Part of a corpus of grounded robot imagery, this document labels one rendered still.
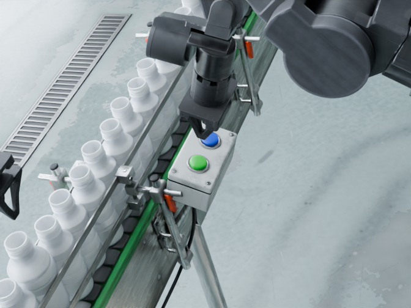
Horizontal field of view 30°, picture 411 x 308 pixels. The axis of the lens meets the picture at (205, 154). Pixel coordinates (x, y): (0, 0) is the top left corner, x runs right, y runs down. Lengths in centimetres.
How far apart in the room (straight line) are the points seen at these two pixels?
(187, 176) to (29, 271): 30
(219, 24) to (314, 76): 41
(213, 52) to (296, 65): 43
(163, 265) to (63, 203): 33
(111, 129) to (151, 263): 27
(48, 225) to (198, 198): 26
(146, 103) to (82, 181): 24
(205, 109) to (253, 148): 183
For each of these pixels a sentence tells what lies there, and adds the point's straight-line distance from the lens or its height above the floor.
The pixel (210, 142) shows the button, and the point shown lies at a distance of 133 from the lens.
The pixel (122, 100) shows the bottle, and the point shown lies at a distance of 142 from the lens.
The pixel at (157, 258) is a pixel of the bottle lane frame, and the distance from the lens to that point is 148.
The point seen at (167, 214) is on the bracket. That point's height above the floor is 102.
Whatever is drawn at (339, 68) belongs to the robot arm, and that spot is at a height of 158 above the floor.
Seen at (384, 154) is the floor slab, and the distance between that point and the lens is 288.
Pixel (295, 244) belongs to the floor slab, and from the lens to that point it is 262.
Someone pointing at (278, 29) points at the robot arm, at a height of 162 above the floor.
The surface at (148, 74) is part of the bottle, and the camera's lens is 148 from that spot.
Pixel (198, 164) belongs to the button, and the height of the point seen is 112.
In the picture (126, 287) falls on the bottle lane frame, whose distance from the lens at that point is 138.
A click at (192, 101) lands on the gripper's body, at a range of 117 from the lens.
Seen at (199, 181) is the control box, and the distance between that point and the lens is 129.
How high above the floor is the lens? 198
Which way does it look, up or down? 41 degrees down
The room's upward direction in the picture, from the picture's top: 17 degrees counter-clockwise
